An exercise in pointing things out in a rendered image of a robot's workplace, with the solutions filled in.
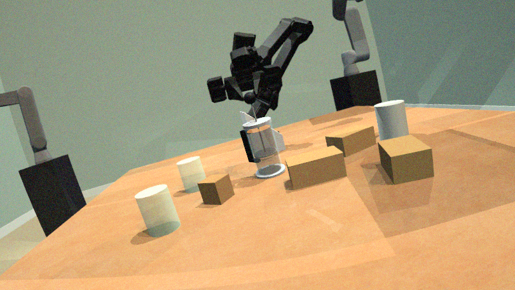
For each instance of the french press coffee maker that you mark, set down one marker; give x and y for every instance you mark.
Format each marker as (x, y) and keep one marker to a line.
(260, 144)

